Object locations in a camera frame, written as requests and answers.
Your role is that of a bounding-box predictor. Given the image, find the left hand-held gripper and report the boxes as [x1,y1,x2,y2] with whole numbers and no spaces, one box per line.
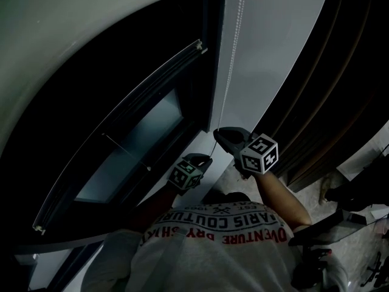
[168,153,213,197]

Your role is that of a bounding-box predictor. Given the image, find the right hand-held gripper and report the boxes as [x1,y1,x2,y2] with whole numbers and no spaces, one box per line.
[213,126,280,179]

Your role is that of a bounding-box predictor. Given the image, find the grey roller blind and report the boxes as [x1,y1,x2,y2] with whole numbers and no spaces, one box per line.
[0,0,227,164]

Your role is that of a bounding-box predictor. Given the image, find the person's right forearm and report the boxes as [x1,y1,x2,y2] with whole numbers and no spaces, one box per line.
[255,173,312,228]

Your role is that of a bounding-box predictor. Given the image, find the person's left forearm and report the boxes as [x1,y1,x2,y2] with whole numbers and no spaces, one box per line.
[133,187,183,231]

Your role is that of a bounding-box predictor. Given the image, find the person's white printed t-shirt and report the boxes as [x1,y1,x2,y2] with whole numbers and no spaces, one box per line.
[80,192,350,292]

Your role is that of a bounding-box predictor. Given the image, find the grey insect screen bar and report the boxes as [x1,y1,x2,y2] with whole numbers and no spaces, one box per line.
[32,40,209,235]

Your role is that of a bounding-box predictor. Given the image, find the dark framed window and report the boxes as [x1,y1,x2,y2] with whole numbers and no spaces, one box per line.
[0,0,227,292]

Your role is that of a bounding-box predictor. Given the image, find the dark brown curtain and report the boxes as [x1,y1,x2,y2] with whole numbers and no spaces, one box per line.
[253,0,389,194]

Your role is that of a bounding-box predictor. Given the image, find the black chest-mounted phone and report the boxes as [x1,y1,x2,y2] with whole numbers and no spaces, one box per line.
[288,208,367,248]

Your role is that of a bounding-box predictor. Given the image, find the white cabinet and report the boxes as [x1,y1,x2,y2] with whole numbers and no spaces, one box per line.
[337,123,389,182]

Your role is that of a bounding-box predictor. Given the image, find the black metal floor stand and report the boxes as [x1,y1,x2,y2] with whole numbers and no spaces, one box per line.
[361,251,389,289]

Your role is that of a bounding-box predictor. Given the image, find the thin white pull cord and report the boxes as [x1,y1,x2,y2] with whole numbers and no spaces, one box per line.
[101,131,152,172]

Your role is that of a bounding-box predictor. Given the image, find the grey neck strap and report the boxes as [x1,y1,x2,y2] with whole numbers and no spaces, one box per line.
[168,228,188,292]

